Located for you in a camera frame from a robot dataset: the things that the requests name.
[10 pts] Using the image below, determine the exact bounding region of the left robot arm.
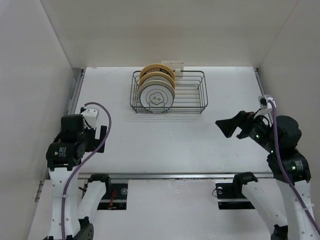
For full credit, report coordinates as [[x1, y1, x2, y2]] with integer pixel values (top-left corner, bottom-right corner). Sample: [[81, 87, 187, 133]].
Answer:
[[46, 108, 112, 240]]

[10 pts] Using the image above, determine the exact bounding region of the yellow rear plate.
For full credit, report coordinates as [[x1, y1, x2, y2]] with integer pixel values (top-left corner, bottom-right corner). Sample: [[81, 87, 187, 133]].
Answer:
[[139, 63, 175, 79]]

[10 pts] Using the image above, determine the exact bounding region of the aluminium left rail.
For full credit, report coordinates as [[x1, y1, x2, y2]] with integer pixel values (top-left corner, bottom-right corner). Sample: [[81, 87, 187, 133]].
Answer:
[[65, 68, 86, 115]]

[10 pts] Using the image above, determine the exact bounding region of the aluminium right rail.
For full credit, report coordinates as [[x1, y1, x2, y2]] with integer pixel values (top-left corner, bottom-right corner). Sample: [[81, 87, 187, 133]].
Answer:
[[253, 67, 265, 96]]

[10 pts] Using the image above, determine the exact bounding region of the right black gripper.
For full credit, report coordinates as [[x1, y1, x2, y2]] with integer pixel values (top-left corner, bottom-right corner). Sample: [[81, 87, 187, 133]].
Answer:
[[215, 107, 279, 152]]

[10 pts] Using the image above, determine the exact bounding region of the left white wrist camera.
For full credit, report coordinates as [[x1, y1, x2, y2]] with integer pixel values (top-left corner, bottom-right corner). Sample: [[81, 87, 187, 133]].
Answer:
[[80, 107, 99, 130]]

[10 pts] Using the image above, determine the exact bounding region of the white plastic rack holder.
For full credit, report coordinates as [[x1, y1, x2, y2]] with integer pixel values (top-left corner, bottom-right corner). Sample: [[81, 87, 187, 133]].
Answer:
[[161, 60, 184, 77]]

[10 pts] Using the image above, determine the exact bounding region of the aluminium front rail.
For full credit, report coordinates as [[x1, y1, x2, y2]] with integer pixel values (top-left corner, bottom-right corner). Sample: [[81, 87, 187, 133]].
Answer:
[[77, 171, 276, 180]]

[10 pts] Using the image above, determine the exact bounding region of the black wire dish rack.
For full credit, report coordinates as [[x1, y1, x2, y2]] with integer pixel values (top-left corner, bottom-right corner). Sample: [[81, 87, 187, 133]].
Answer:
[[129, 70, 208, 114]]

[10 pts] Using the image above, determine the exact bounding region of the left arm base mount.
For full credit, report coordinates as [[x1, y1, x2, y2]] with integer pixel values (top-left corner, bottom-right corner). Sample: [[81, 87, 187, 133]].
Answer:
[[78, 173, 129, 211]]

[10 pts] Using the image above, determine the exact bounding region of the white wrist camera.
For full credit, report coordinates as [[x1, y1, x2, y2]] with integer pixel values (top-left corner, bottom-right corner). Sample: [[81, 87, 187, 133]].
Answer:
[[80, 107, 99, 130], [254, 94, 276, 118]]

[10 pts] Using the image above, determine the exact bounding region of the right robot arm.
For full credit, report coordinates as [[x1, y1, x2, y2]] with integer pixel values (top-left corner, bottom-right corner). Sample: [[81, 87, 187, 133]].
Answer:
[[215, 111, 320, 240]]

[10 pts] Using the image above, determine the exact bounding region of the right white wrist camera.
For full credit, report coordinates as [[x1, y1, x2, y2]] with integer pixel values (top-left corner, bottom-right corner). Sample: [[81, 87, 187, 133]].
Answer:
[[254, 94, 276, 118]]

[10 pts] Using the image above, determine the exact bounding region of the cream yellow bowl plate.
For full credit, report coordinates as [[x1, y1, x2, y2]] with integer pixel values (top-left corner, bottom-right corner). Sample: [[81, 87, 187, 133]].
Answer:
[[138, 75, 176, 95]]

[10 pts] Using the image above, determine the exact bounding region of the white plate with flower pattern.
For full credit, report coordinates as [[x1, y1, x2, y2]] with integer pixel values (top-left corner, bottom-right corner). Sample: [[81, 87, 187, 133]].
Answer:
[[139, 85, 175, 113]]

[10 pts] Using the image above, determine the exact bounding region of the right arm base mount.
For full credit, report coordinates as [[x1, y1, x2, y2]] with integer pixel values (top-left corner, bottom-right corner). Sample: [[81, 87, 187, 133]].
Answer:
[[211, 181, 255, 210]]

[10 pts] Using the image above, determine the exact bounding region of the yellow plate with green rim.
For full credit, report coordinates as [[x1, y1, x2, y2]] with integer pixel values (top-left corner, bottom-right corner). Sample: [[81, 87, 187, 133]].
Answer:
[[144, 71, 169, 77]]

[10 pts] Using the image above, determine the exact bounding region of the aluminium rail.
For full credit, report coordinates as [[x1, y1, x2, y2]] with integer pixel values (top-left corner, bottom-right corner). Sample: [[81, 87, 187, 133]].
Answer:
[[65, 68, 86, 115], [253, 67, 265, 96], [77, 171, 276, 180]]

